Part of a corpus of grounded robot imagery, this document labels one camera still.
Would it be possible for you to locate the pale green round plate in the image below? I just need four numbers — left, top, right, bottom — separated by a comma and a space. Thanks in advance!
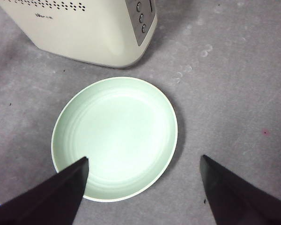
51, 76, 178, 203

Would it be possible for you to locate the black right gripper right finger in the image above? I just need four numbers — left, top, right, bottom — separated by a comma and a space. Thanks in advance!
200, 154, 281, 225

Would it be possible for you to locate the cream two-slot toaster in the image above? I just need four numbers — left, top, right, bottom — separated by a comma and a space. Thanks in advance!
0, 0, 158, 69

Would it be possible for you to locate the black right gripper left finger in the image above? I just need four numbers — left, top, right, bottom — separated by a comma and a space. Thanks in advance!
0, 156, 89, 225

